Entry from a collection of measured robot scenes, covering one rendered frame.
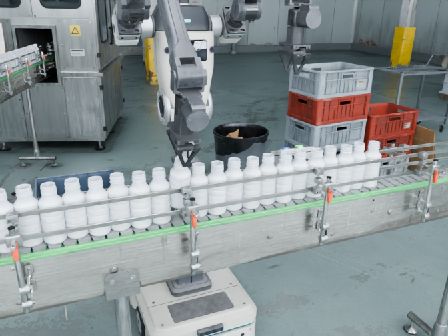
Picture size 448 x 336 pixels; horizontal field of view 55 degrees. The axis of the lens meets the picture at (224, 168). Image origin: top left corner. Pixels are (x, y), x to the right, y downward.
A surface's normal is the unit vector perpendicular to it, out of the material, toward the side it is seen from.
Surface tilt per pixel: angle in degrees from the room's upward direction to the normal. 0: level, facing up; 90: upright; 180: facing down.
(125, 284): 90
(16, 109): 90
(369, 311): 0
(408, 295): 0
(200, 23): 90
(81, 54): 90
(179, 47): 47
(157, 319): 0
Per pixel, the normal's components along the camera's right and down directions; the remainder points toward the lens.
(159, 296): 0.02, -0.93
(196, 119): 0.37, 0.57
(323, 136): 0.50, 0.33
